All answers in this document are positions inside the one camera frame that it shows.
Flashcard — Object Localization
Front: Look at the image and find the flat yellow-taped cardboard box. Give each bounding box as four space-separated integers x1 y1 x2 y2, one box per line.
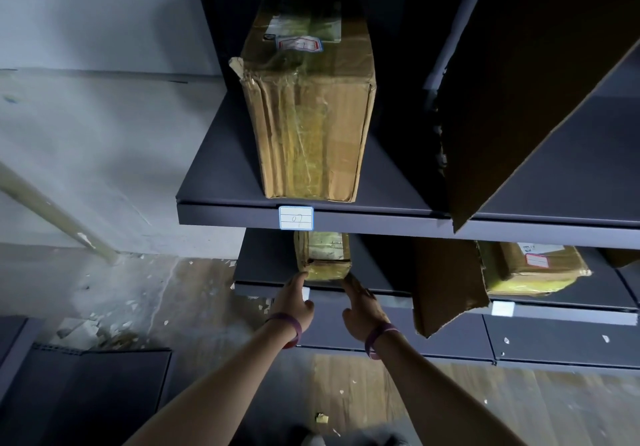
477 242 594 298

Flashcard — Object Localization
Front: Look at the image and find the person's right forearm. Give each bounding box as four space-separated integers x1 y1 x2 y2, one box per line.
371 332 527 446

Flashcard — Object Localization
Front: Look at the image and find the purple wristband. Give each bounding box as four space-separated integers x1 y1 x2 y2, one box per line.
363 323 401 361
264 313 304 350

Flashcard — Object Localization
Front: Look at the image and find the person's left forearm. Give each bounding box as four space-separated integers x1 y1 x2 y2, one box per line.
122 322 300 446

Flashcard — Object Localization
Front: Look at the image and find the large taped cardboard box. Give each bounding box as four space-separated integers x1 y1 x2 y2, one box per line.
229 0 377 204

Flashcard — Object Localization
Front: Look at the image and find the dark grey metal shelving unit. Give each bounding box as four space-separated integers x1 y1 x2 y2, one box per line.
176 0 640 375

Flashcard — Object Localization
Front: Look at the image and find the small taped cardboard box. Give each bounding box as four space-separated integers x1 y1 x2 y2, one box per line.
293 231 353 283

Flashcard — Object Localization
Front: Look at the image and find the blue-bordered white shelf label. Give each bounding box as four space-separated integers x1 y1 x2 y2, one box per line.
278 205 315 232

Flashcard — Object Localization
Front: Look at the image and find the pile of plaster debris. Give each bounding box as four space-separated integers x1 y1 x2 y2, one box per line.
54 306 148 352

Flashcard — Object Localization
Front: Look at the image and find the person's left hand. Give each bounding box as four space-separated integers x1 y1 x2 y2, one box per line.
270 272 316 334

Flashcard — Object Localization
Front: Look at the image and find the beige slanted pipe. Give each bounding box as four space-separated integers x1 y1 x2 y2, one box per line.
0 160 121 266

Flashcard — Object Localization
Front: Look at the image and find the large dark cardboard sheet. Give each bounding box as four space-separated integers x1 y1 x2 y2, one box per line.
437 0 640 234

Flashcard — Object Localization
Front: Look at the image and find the torn brown cardboard sheet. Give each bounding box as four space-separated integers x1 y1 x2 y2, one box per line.
411 238 491 339

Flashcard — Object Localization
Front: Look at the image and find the purple right wristband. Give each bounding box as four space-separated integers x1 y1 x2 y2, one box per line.
363 323 401 361

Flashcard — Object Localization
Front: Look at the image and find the dark metal panel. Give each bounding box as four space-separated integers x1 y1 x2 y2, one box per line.
0 315 174 446

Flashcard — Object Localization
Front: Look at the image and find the purple left wristband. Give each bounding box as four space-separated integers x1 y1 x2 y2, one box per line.
264 313 304 350

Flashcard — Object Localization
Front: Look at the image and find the person's right hand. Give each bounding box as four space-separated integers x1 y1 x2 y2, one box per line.
341 276 391 343

